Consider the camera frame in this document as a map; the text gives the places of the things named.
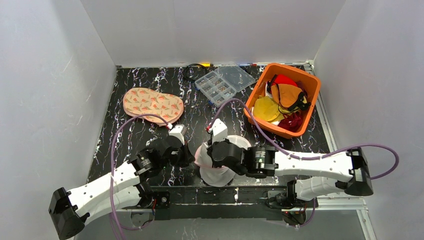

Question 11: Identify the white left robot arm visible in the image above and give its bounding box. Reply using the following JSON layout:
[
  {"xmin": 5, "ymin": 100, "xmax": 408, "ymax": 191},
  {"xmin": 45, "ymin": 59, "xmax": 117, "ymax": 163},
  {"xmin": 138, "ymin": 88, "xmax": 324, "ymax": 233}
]
[{"xmin": 48, "ymin": 136, "xmax": 194, "ymax": 240}]

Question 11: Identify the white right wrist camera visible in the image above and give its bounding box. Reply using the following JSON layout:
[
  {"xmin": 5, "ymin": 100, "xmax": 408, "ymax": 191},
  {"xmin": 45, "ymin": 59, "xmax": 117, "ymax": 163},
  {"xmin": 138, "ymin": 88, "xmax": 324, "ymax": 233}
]
[{"xmin": 206, "ymin": 118, "xmax": 228, "ymax": 144}]

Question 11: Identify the red bra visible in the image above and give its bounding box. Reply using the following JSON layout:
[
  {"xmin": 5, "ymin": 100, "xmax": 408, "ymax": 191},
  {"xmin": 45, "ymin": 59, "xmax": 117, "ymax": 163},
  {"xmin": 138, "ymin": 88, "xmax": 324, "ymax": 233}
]
[{"xmin": 269, "ymin": 74, "xmax": 298, "ymax": 87}]

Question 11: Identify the dark red lace garment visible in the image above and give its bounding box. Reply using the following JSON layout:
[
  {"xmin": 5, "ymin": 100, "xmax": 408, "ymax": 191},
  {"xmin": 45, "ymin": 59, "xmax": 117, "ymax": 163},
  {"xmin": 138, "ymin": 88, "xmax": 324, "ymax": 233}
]
[{"xmin": 278, "ymin": 112, "xmax": 303, "ymax": 132}]

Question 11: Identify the black coiled cable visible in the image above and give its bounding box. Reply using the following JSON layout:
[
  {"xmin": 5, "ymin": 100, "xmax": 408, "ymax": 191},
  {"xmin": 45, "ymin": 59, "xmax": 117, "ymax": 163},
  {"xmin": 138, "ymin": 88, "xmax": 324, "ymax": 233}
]
[{"xmin": 182, "ymin": 63, "xmax": 210, "ymax": 83}]

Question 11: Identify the aluminium table frame rail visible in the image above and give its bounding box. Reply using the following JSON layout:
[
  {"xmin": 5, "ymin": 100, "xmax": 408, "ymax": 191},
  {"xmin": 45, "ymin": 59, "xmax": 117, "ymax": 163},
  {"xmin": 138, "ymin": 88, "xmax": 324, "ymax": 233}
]
[{"xmin": 304, "ymin": 59, "xmax": 379, "ymax": 240}]

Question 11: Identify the white round mesh laundry bag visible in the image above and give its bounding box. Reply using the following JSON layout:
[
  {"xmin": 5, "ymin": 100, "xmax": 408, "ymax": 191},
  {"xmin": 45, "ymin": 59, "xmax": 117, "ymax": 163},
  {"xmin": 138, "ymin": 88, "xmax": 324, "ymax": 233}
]
[{"xmin": 194, "ymin": 135, "xmax": 252, "ymax": 187}]

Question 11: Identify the orange bra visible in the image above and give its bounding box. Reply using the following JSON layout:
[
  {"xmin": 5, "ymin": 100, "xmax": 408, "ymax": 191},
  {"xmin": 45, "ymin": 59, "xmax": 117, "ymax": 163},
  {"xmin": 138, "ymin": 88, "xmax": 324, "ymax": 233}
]
[{"xmin": 266, "ymin": 82, "xmax": 312, "ymax": 115}]

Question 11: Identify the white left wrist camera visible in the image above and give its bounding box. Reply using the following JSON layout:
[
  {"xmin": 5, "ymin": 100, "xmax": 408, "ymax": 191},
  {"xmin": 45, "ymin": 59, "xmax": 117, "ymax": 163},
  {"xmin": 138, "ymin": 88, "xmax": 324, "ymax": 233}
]
[{"xmin": 168, "ymin": 124, "xmax": 187, "ymax": 145}]

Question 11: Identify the yellow bra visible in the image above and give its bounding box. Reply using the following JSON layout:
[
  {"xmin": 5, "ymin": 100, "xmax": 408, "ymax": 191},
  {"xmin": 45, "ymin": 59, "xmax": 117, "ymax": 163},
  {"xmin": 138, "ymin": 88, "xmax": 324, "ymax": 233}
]
[{"xmin": 252, "ymin": 96, "xmax": 285, "ymax": 123}]

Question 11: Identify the floral mesh laundry bag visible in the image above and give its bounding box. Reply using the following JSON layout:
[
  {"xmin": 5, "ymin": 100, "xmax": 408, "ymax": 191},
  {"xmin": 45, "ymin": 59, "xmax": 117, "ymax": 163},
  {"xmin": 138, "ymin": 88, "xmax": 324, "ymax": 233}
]
[{"xmin": 123, "ymin": 87, "xmax": 185, "ymax": 127}]

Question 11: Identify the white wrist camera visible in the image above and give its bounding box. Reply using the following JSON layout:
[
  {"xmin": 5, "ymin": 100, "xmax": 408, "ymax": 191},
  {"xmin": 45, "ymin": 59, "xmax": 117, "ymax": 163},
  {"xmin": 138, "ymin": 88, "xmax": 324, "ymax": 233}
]
[
  {"xmin": 206, "ymin": 118, "xmax": 228, "ymax": 144},
  {"xmin": 168, "ymin": 124, "xmax": 187, "ymax": 145}
]

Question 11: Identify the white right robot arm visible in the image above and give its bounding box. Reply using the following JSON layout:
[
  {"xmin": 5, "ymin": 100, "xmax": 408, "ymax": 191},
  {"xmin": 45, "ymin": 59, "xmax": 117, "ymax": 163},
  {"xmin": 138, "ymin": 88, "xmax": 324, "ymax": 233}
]
[{"xmin": 206, "ymin": 139, "xmax": 374, "ymax": 202}]

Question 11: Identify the orange plastic bin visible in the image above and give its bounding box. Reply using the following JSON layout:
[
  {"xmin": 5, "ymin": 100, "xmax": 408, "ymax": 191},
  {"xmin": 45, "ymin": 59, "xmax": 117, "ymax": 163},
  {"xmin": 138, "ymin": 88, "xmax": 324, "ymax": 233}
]
[{"xmin": 246, "ymin": 63, "xmax": 321, "ymax": 139}]

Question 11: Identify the clear plastic screw organizer box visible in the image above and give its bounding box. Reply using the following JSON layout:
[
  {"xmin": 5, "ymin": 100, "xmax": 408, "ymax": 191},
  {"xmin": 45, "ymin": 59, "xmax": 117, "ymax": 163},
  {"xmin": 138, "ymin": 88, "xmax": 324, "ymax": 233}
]
[{"xmin": 194, "ymin": 65, "xmax": 257, "ymax": 107}]

